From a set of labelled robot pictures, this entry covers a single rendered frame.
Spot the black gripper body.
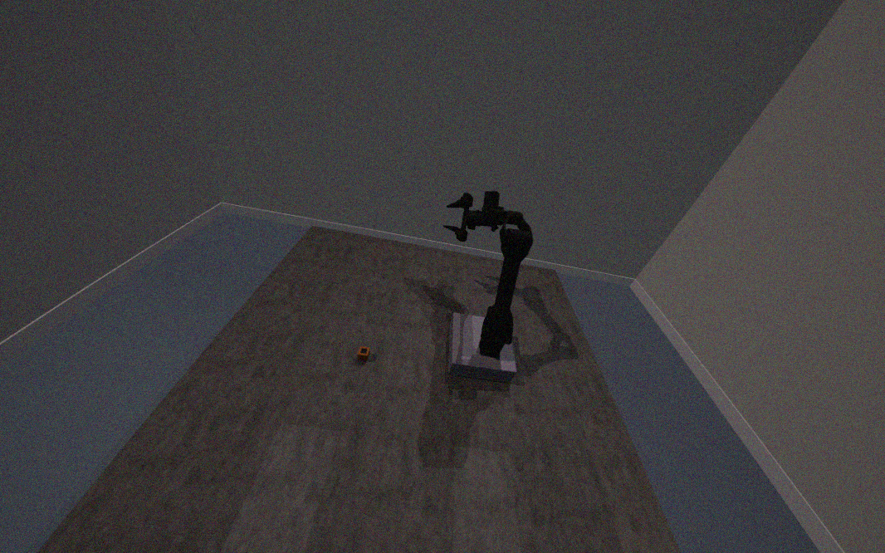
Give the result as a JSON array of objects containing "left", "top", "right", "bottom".
[{"left": 457, "top": 193, "right": 482, "bottom": 242}]

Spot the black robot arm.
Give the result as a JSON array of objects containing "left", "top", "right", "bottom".
[{"left": 479, "top": 191, "right": 533, "bottom": 359}]

